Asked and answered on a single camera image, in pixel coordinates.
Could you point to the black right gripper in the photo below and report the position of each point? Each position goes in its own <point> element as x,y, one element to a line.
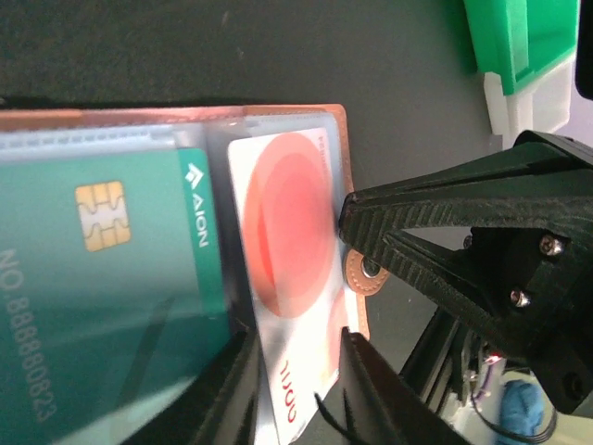
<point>516,270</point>

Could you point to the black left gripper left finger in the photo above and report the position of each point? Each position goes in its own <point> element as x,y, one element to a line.
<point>220,407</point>

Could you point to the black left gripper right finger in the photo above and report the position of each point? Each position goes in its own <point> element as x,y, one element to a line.
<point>379,407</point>

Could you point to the pink leather card holder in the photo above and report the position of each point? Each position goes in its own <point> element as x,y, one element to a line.
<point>78,133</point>

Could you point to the teal AION card in holder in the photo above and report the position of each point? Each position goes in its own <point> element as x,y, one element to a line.
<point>112,301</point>

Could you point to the clear white bin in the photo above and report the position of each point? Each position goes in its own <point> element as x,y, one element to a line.
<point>543,105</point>

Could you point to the blue folded umbrella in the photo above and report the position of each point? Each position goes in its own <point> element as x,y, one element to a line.
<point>522,408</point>

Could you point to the green middle bin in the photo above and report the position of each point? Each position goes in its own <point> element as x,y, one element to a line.
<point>520,40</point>

